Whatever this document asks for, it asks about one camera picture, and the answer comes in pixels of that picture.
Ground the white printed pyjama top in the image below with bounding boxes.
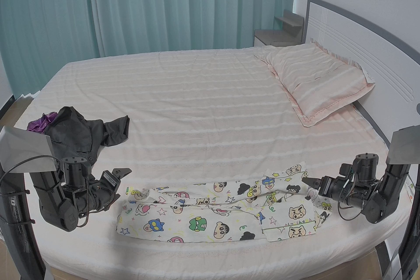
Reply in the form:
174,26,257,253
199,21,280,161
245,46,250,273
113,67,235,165
116,161,333,244

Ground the black shirt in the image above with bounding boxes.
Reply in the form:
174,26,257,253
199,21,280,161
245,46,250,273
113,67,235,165
44,106,130,165

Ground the pink striped pillow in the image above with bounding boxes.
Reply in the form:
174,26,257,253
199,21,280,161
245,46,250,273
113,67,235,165
254,39,377,128

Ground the black cable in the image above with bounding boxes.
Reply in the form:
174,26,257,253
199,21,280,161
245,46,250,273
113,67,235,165
0,155,62,189
337,197,365,222
76,193,121,229

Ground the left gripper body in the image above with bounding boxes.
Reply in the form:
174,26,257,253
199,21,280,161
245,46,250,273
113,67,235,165
86,170,121,211

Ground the purple garment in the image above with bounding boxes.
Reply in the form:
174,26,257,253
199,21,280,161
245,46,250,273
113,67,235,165
27,111,58,134

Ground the grey bedside table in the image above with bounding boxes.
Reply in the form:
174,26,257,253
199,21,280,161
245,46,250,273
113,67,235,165
254,9,305,46

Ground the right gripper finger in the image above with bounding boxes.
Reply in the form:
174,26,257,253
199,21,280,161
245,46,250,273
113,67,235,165
301,176,324,189

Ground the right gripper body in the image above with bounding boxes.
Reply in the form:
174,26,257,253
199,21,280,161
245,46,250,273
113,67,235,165
320,175,349,201

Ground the bed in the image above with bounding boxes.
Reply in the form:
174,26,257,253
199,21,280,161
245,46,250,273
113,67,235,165
0,0,420,280

